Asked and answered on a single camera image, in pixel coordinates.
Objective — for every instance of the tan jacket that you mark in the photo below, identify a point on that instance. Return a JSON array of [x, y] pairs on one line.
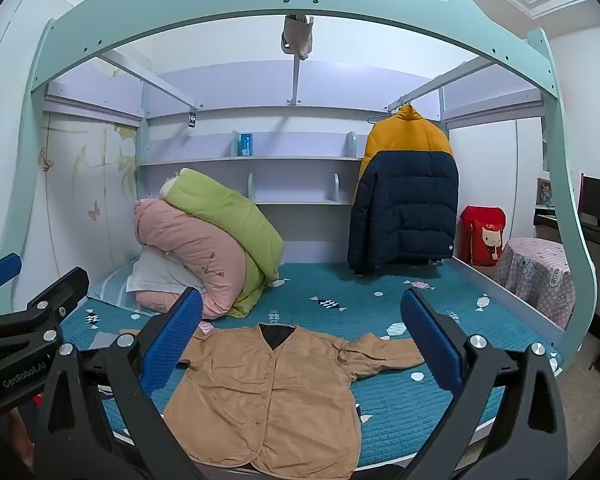
[[280, 400]]

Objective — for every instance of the white pillow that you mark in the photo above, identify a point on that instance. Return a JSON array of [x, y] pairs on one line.
[[155, 275]]

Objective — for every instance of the lavender wall shelf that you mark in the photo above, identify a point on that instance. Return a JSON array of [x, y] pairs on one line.
[[280, 160]]

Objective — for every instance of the red cartoon bag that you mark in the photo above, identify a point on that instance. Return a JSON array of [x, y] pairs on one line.
[[482, 235]]

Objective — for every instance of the framed cartoon picture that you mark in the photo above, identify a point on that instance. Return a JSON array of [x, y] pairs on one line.
[[544, 192]]

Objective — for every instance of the green quilt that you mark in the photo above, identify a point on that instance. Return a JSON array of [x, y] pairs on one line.
[[220, 210]]

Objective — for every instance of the white metal rail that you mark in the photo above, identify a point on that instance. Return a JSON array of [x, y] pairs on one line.
[[435, 85], [147, 80], [296, 80]]

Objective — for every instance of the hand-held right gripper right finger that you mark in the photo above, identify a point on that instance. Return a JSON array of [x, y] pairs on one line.
[[430, 335]]

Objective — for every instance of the striped blue pillow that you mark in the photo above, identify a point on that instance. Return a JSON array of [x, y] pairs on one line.
[[111, 287]]

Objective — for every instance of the pink quilt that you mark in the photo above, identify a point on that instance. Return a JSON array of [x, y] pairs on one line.
[[190, 245]]

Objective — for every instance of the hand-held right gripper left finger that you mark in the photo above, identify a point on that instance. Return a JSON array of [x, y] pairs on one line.
[[172, 342]]

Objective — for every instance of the black hanging tag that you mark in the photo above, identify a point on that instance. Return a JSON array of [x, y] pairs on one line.
[[192, 119]]

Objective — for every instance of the yellow and navy puffer jacket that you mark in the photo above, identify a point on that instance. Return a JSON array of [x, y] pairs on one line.
[[405, 200]]

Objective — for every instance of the teal quilted bed mat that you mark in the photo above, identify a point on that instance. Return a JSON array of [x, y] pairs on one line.
[[395, 425]]

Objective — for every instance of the grey hanging cloth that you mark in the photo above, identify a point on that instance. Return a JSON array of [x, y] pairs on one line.
[[297, 35]]

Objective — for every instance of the white floral wardrobe doors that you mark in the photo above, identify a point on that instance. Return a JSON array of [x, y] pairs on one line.
[[75, 195]]

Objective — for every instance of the clothes hanger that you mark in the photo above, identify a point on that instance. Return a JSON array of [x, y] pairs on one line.
[[375, 118]]

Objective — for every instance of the blue box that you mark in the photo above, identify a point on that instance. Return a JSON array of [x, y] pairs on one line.
[[246, 145]]

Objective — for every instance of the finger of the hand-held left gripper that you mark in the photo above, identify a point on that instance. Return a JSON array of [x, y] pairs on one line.
[[0, 269], [62, 290]]

